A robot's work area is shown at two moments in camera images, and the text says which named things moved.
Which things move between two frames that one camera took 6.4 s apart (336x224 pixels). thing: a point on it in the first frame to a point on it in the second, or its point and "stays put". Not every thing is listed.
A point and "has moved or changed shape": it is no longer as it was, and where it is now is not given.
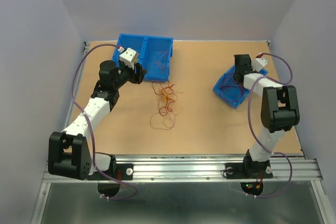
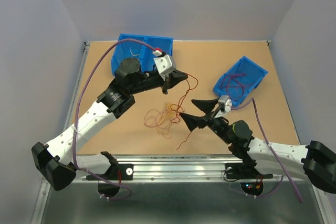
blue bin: [230, 91] stays put
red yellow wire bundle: [167, 107] has moved or changed shape
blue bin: [137, 42] stays put
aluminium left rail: [85, 49] stays put
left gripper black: [136, 78] to [172, 80]
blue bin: [155, 55] stays put
